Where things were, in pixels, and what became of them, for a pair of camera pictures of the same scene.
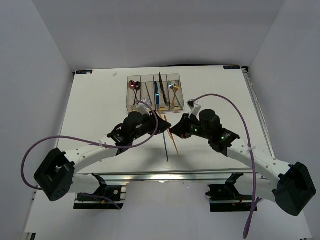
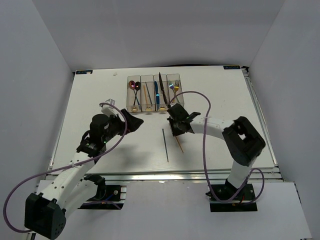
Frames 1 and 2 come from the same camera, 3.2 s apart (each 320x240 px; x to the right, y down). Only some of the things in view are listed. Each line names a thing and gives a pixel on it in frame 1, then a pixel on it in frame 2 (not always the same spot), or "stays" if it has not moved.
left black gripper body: [148, 126] → [116, 127]
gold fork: [175, 88] stays
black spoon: [137, 87] stays
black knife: [162, 88] stays
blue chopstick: [166, 148] stays
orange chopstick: [175, 144] → [145, 95]
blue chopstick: [145, 82] stays
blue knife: [157, 94] stays
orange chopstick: [165, 116] → [179, 144]
